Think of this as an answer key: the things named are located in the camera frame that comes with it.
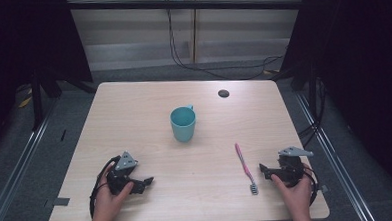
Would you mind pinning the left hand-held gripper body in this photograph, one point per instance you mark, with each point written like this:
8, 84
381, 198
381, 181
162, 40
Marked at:
120, 175

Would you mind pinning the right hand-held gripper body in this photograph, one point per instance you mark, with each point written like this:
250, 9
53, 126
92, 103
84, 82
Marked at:
291, 168

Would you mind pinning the pink toothbrush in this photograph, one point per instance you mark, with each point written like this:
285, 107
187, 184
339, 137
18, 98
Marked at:
245, 166

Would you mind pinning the teal plastic cup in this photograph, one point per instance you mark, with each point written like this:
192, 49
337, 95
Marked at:
183, 128

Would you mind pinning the person's left hand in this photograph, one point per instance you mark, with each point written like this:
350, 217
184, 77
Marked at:
109, 201

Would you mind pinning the person's right hand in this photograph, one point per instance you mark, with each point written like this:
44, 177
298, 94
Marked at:
296, 196

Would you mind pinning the grey tape piece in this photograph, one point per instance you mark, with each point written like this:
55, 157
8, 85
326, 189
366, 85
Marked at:
61, 201
324, 188

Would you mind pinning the black floor tape strip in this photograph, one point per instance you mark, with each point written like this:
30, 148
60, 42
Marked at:
63, 135

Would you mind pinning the black metal stand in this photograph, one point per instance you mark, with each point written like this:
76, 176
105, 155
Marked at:
36, 100
312, 92

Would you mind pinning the dark round table grommet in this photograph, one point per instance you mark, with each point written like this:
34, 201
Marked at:
223, 93

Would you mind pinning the yellow floor tape piece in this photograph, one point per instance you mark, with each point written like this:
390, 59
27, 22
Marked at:
25, 102

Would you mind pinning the black curtain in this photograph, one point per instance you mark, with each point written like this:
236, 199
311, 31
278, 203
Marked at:
365, 66
21, 41

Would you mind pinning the black horizontal bar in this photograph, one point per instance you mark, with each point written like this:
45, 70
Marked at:
212, 4

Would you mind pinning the metal floor rail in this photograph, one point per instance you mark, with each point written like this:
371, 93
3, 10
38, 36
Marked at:
19, 165
336, 164

